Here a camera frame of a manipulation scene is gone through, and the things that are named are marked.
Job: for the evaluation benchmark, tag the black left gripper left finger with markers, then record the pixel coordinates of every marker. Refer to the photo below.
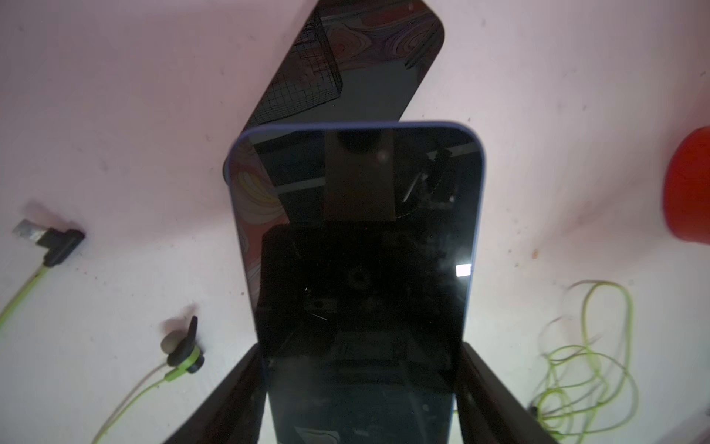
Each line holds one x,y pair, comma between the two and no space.
234,412

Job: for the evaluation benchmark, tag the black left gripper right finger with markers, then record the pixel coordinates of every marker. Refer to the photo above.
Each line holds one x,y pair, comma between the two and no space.
488,412

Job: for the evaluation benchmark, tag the green earphone cable plug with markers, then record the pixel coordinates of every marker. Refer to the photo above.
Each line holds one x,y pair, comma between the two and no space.
580,383

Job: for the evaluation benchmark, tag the blue-cased smartphone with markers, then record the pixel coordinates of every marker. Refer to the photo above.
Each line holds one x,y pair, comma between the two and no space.
357,241

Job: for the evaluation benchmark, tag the green earphones middle set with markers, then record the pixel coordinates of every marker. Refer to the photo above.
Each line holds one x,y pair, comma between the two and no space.
184,356

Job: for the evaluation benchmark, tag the green earphones set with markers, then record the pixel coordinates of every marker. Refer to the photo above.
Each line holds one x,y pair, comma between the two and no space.
58,245
184,356

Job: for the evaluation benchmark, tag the green earphones left set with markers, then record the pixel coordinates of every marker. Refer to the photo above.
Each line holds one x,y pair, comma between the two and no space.
58,245

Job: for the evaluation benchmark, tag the red plastic cup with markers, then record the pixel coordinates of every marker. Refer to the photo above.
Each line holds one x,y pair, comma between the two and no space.
685,198

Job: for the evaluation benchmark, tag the black smartphone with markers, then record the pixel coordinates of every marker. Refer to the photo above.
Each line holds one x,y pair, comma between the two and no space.
352,61

